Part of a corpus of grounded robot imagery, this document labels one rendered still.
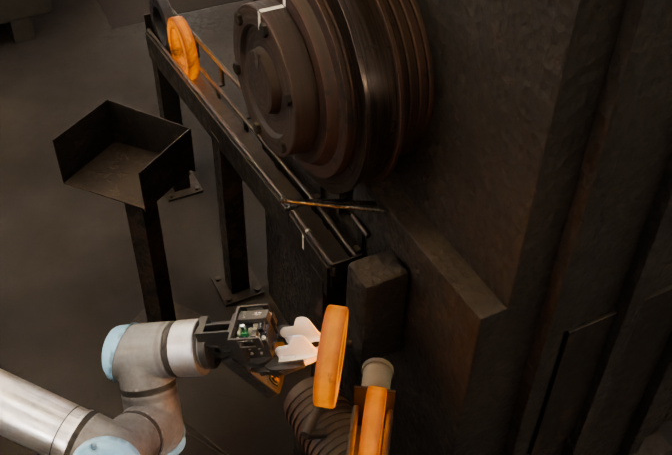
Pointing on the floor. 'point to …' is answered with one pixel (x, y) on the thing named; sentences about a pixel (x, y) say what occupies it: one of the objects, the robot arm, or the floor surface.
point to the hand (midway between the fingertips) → (330, 347)
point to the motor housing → (300, 399)
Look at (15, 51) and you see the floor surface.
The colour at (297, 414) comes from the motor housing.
